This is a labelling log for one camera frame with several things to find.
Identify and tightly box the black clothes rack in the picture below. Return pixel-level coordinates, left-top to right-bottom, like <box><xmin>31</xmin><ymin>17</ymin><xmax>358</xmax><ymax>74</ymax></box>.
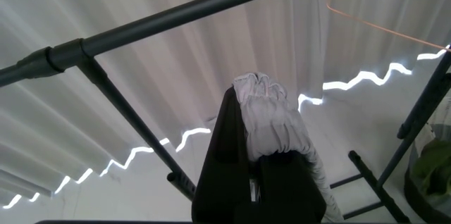
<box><xmin>0</xmin><ymin>0</ymin><xmax>451</xmax><ymax>223</ymax></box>

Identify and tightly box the white curtain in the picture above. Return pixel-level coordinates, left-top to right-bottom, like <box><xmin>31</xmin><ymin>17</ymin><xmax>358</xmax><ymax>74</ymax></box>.
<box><xmin>0</xmin><ymin>0</ymin><xmax>451</xmax><ymax>211</ymax></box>

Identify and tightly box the green garment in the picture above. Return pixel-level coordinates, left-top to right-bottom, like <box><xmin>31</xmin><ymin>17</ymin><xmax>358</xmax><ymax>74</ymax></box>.
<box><xmin>411</xmin><ymin>138</ymin><xmax>451</xmax><ymax>197</ymax></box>

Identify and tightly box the pink clothes hanger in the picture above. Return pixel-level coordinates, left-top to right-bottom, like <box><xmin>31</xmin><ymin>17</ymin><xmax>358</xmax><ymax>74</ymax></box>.
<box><xmin>326</xmin><ymin>0</ymin><xmax>451</xmax><ymax>51</ymax></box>

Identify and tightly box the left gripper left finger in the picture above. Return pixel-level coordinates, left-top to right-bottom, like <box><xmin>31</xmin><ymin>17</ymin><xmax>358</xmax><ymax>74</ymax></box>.
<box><xmin>192</xmin><ymin>86</ymin><xmax>260</xmax><ymax>223</ymax></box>

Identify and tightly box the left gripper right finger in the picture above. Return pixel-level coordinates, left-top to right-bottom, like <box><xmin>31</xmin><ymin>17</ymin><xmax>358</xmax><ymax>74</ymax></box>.
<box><xmin>255</xmin><ymin>150</ymin><xmax>327</xmax><ymax>223</ymax></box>

